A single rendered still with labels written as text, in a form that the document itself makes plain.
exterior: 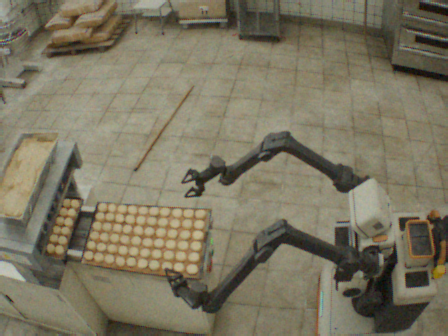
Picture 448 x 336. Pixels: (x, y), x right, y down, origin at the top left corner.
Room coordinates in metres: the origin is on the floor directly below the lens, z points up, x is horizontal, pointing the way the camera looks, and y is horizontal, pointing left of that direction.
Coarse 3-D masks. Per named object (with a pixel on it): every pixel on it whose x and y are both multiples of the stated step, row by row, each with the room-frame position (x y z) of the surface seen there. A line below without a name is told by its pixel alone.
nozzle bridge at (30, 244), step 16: (64, 144) 1.63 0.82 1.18; (64, 160) 1.51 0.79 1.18; (80, 160) 1.63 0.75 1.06; (48, 176) 1.41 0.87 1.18; (48, 192) 1.30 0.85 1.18; (64, 192) 1.42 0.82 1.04; (48, 208) 1.20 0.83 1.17; (0, 224) 1.11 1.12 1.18; (32, 224) 1.10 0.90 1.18; (0, 240) 1.01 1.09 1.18; (16, 240) 1.01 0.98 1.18; (32, 240) 1.01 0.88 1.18; (48, 240) 1.12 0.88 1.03; (0, 256) 0.99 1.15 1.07; (16, 256) 0.96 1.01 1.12; (32, 256) 0.94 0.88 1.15; (32, 272) 0.96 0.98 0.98
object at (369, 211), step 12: (372, 180) 1.13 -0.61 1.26; (360, 192) 1.11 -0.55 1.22; (372, 192) 1.06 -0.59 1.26; (384, 192) 1.11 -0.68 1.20; (360, 204) 1.05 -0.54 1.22; (372, 204) 1.01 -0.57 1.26; (384, 204) 1.03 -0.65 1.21; (360, 216) 0.99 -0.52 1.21; (372, 216) 0.96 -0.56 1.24; (384, 216) 0.96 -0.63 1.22; (360, 228) 0.96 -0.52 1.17; (372, 228) 0.95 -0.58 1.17; (384, 228) 0.94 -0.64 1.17
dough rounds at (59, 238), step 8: (64, 200) 1.47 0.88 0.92; (72, 200) 1.48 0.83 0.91; (80, 200) 1.48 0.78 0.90; (64, 208) 1.41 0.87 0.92; (72, 208) 1.42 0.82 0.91; (64, 216) 1.37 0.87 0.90; (72, 216) 1.36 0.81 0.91; (56, 224) 1.32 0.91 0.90; (64, 224) 1.32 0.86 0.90; (72, 224) 1.32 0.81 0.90; (56, 232) 1.25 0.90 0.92; (64, 232) 1.25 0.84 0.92; (56, 240) 1.20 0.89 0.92; (64, 240) 1.20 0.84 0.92; (48, 248) 1.15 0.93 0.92; (56, 248) 1.15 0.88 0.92; (64, 248) 1.16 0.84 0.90; (56, 256) 1.11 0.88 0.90
